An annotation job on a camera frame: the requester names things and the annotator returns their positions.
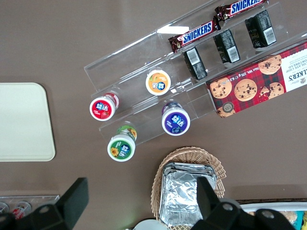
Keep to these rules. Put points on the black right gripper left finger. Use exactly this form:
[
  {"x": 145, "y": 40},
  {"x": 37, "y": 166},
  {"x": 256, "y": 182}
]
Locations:
[{"x": 74, "y": 201}]

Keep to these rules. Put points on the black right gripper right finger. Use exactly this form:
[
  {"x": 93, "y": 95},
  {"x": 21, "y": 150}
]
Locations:
[{"x": 208, "y": 198}]

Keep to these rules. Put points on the oval light wicker basket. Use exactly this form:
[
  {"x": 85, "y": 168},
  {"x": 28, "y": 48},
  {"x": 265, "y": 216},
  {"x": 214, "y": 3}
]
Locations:
[{"x": 216, "y": 165}]

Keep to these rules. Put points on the white rectangular snack tray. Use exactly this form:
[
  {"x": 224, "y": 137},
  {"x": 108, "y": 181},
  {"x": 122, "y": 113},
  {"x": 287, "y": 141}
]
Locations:
[{"x": 275, "y": 204}]

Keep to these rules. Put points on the beige plastic tray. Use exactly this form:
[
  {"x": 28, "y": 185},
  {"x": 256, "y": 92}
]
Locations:
[{"x": 24, "y": 122}]

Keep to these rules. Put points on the stack of foil containers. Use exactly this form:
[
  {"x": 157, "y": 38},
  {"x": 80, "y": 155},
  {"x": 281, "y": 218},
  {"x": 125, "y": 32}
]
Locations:
[{"x": 180, "y": 191}]

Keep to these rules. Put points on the clear acrylic bottle rack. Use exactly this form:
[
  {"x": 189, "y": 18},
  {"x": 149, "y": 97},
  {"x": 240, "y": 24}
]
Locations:
[{"x": 36, "y": 198}]

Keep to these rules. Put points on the green lid gum jar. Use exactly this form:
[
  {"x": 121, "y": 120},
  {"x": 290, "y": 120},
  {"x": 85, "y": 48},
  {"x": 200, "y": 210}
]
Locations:
[{"x": 121, "y": 149}]

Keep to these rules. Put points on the purple lid gum jar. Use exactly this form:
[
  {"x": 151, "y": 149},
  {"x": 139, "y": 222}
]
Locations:
[{"x": 176, "y": 122}]

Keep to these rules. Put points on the red lid gum jar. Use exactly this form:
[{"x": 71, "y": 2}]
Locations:
[{"x": 102, "y": 109}]

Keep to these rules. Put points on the teal snack pack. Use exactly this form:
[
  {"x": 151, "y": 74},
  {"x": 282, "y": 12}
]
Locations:
[{"x": 302, "y": 220}]

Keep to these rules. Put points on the red tartan cookie box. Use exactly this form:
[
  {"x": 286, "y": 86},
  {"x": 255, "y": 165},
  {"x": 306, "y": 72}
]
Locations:
[{"x": 251, "y": 88}]

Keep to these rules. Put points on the orange lid gum jar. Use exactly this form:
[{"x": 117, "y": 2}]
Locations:
[{"x": 158, "y": 83}]

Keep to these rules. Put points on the small black box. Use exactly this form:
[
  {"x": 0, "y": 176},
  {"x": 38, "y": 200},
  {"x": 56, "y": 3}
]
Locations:
[
  {"x": 260, "y": 30},
  {"x": 226, "y": 46},
  {"x": 195, "y": 63}
]

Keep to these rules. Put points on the clear acrylic stepped stand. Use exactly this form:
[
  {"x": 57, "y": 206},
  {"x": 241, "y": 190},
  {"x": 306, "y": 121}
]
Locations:
[{"x": 134, "y": 62}]

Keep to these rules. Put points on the brown Snickers bar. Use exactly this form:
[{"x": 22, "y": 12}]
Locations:
[
  {"x": 194, "y": 36},
  {"x": 239, "y": 8}
]

